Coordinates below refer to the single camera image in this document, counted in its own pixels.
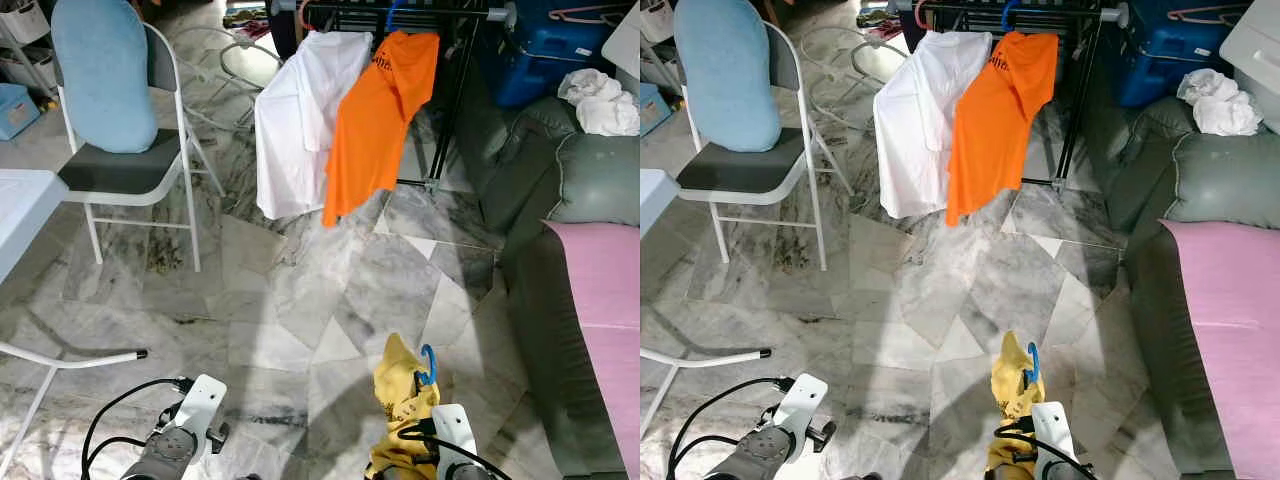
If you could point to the yellow shirt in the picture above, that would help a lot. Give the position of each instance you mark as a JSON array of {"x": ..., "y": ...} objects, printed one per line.
[
  {"x": 1010, "y": 410},
  {"x": 400, "y": 410}
]

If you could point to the blue plastic clothes hanger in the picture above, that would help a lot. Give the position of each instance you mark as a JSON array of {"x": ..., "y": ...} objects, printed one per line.
[
  {"x": 1033, "y": 362},
  {"x": 430, "y": 365},
  {"x": 1008, "y": 12},
  {"x": 390, "y": 12}
]

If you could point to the pink hanger with thick hook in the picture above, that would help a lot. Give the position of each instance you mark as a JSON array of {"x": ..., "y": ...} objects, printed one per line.
[
  {"x": 303, "y": 15},
  {"x": 920, "y": 15}
]

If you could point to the thin pink clothes hanger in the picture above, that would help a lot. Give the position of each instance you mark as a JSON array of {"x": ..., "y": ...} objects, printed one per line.
[
  {"x": 1200, "y": 14},
  {"x": 580, "y": 14}
]

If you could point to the pink fabric sheet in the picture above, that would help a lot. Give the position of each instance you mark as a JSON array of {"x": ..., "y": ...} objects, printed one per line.
[
  {"x": 600, "y": 320},
  {"x": 1220, "y": 320}
]

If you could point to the white folding chair grey seat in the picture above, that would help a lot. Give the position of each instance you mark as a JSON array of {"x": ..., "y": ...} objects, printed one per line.
[
  {"x": 740, "y": 170},
  {"x": 120, "y": 170}
]

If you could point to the white shirt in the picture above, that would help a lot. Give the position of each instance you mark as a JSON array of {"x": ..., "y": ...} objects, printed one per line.
[
  {"x": 920, "y": 120},
  {"x": 300, "y": 120}
]

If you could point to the grey green sofa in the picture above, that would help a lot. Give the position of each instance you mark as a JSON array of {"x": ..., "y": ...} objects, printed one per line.
[
  {"x": 1220, "y": 180},
  {"x": 600, "y": 180}
]

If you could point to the orange shirt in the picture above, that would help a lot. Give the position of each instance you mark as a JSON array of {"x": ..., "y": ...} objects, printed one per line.
[
  {"x": 380, "y": 130},
  {"x": 1000, "y": 130}
]

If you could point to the light blue cushion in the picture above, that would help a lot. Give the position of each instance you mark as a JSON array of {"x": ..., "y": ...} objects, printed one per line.
[
  {"x": 105, "y": 80},
  {"x": 725, "y": 80}
]

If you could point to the small blue plastic bin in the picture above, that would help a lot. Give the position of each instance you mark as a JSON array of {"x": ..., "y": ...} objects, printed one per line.
[
  {"x": 648, "y": 110},
  {"x": 15, "y": 110}
]

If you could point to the crumpled white cloth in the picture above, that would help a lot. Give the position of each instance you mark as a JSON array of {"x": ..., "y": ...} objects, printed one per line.
[
  {"x": 605, "y": 105},
  {"x": 1220, "y": 105}
]

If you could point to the small colourful cloth pile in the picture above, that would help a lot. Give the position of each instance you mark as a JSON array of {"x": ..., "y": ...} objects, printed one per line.
[
  {"x": 875, "y": 15},
  {"x": 245, "y": 17}
]

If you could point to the white plastic storage box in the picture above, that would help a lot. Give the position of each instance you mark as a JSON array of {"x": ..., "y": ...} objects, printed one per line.
[
  {"x": 625, "y": 50},
  {"x": 1255, "y": 50}
]

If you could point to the white plastic basket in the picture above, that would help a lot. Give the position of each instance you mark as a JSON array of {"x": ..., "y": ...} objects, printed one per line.
[
  {"x": 25, "y": 20},
  {"x": 655, "y": 18}
]

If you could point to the blue hard suitcase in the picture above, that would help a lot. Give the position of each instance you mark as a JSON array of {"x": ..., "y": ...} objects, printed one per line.
[
  {"x": 550, "y": 60},
  {"x": 1170, "y": 60}
]

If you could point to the black metal drying rack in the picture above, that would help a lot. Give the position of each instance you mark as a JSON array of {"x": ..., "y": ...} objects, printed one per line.
[
  {"x": 440, "y": 13},
  {"x": 1060, "y": 13}
]

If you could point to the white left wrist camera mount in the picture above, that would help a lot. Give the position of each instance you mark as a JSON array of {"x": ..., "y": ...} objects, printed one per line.
[
  {"x": 203, "y": 405},
  {"x": 800, "y": 405}
]

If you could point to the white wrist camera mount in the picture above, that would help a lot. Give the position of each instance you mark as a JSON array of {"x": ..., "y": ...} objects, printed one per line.
[
  {"x": 203, "y": 405},
  {"x": 800, "y": 405},
  {"x": 1052, "y": 440},
  {"x": 452, "y": 440}
]

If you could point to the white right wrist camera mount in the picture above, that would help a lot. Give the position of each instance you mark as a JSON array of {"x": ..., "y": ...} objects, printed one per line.
[
  {"x": 1052, "y": 440},
  {"x": 452, "y": 440}
]

